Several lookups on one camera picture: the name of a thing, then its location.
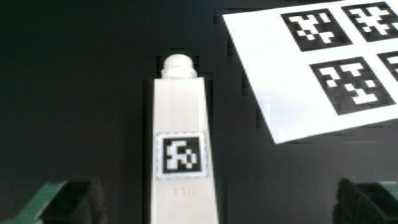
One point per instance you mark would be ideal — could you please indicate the white marker base plate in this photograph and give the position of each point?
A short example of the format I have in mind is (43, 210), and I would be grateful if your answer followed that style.
(319, 53)

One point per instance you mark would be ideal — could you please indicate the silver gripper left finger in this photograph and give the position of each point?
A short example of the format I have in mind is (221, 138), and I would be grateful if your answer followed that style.
(68, 203)

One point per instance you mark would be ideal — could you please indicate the white desk leg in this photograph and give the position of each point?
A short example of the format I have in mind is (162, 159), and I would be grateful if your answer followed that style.
(184, 200)

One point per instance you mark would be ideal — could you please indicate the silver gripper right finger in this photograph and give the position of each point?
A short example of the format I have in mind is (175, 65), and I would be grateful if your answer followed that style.
(367, 203)

